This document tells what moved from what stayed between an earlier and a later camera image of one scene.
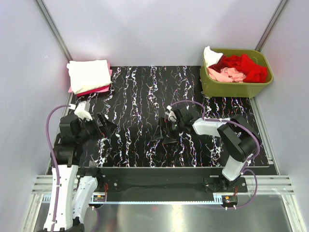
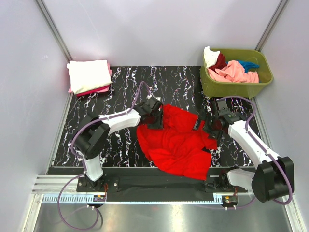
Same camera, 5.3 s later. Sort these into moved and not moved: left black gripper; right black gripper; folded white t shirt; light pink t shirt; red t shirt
Moved: left black gripper; right black gripper; red t shirt
Not moved: light pink t shirt; folded white t shirt
